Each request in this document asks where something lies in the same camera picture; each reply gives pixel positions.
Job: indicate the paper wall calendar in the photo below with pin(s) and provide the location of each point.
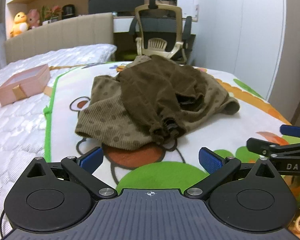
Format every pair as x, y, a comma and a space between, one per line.
196, 11

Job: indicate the pink gift box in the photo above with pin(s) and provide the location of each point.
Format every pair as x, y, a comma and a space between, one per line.
35, 82

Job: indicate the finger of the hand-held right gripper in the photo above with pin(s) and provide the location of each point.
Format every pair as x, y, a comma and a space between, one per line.
257, 143
292, 130

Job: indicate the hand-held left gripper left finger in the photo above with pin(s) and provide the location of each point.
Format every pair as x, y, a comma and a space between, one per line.
91, 158

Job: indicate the beige mesh office chair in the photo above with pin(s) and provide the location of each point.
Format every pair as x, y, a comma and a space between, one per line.
160, 27

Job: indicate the cartoon animal printed mat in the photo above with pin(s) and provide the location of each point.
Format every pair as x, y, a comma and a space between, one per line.
215, 135

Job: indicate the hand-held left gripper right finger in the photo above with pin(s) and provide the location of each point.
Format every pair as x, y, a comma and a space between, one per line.
211, 161

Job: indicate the yellow duck plush toy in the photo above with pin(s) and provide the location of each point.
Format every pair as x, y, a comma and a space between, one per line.
19, 23

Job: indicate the pink plush toy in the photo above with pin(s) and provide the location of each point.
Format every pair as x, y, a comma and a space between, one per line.
33, 18

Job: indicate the green potted plant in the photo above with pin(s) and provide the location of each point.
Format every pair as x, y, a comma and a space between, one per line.
43, 15

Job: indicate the white desk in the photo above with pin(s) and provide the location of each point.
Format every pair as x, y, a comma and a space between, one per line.
122, 25

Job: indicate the beige padded headboard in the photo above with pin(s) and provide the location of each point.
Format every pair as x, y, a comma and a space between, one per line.
65, 32

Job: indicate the white wardrobe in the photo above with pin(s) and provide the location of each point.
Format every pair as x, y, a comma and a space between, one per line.
240, 42

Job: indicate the pink-leaf potted plant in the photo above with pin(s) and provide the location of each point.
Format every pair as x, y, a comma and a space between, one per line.
55, 11

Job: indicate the black round appliance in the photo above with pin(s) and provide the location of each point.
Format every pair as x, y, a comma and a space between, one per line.
68, 11

